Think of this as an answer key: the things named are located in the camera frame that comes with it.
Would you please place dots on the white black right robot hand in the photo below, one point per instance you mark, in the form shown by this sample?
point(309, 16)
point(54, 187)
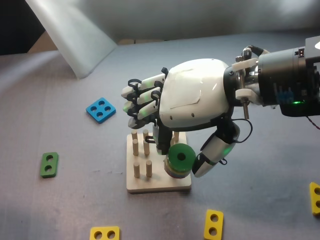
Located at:
point(190, 95)

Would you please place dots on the stack of coloured rings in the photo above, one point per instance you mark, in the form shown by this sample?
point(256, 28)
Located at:
point(187, 163)

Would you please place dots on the blue four-hole square block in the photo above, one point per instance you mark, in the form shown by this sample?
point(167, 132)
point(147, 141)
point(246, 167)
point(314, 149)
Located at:
point(101, 117)

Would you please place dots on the wooden peg board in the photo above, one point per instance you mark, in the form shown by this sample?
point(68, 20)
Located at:
point(155, 185)

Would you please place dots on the yellow two-hole block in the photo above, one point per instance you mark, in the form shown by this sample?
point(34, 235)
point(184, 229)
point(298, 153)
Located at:
point(104, 229)
point(313, 198)
point(213, 224)

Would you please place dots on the green two-hole block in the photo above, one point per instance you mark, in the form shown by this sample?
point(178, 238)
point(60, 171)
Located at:
point(49, 173)

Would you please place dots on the white translucent sheet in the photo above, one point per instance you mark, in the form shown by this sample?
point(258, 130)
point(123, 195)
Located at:
point(75, 45)

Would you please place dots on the grey table cloth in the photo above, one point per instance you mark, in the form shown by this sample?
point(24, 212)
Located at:
point(75, 200)

